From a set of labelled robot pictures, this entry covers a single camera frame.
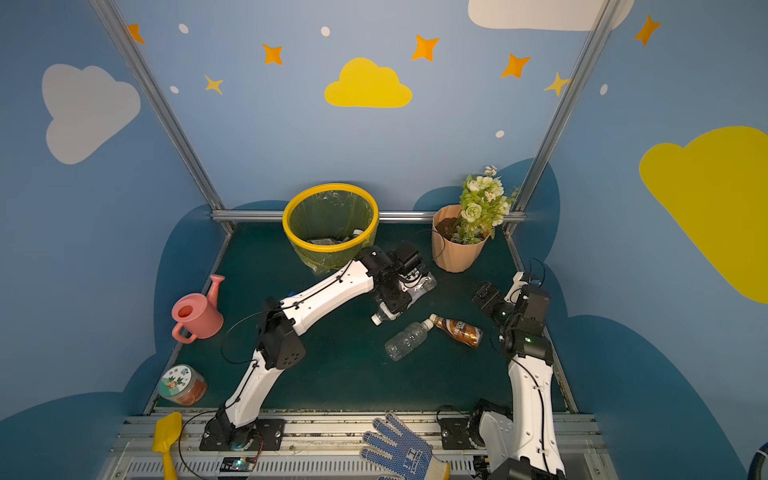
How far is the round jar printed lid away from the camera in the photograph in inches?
29.5

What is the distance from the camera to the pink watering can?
85cm

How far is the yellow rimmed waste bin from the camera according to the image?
31.4 inches

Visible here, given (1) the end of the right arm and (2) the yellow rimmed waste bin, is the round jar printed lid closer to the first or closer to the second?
(2) the yellow rimmed waste bin
